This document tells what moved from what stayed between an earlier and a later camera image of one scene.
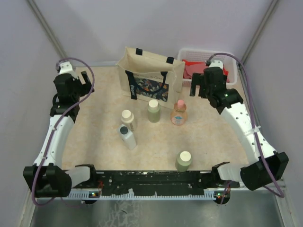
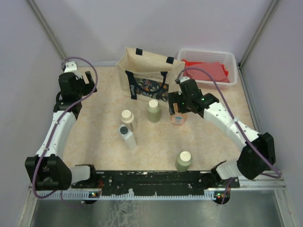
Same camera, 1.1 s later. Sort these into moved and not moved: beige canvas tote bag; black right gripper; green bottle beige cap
Moved: black right gripper
Not moved: beige canvas tote bag; green bottle beige cap
